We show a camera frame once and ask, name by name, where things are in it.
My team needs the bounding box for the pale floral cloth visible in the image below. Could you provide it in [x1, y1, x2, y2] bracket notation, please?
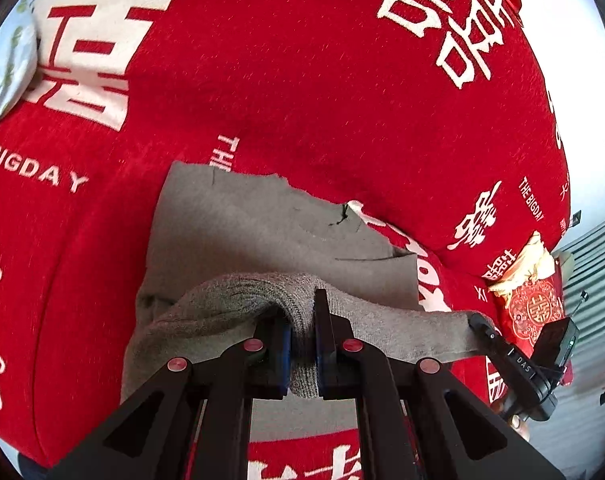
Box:
[0, 0, 39, 133]

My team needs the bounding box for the red embroidered satin pillow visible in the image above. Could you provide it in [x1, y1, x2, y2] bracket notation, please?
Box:
[493, 260, 573, 361]

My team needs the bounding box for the grey knit sweater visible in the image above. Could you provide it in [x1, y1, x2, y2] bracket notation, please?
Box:
[120, 160, 496, 403]

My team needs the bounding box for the grey ribbed panel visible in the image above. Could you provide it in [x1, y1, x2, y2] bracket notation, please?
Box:
[553, 209, 605, 323]

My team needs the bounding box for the red printed blanket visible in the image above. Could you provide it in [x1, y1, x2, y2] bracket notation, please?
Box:
[0, 0, 573, 480]

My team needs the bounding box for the cream crumpled cloth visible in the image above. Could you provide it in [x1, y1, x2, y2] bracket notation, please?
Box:
[487, 230, 557, 294]

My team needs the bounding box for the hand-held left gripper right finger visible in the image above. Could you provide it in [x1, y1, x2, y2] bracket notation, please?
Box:
[313, 288, 566, 480]

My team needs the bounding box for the person's right hand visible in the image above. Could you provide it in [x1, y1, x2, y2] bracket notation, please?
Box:
[493, 394, 531, 432]

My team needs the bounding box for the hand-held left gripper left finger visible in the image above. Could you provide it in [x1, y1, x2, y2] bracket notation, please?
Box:
[47, 316, 294, 480]

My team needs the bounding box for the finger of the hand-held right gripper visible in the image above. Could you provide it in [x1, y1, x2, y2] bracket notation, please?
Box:
[469, 312, 509, 357]

